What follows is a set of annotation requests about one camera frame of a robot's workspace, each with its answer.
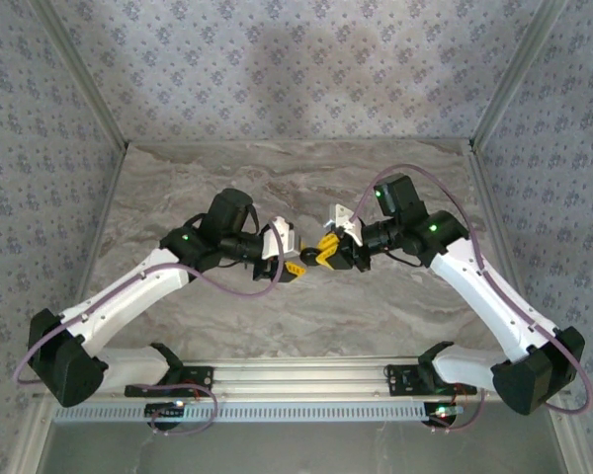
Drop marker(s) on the small controller board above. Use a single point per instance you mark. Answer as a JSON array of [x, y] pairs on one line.
[[442, 412], [163, 410]]

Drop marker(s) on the aluminium mounting rail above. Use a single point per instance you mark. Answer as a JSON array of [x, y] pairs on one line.
[[296, 377]]

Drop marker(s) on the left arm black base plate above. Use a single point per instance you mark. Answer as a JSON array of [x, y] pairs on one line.
[[197, 377]]

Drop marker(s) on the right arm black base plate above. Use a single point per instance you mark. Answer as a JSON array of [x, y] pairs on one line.
[[400, 377]]

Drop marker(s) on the grey metal sheet panel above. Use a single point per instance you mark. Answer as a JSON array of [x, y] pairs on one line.
[[296, 451]]

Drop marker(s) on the right small controller board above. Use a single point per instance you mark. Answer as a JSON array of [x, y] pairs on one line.
[[442, 412]]

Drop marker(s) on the aluminium table side rail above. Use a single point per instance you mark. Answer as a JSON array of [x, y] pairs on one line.
[[104, 207], [489, 197]]

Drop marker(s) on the left small controller board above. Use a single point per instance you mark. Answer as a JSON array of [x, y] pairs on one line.
[[163, 410]]

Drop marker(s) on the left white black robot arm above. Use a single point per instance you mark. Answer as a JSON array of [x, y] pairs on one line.
[[128, 291]]

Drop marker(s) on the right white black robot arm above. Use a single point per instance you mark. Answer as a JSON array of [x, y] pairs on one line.
[[479, 291]]

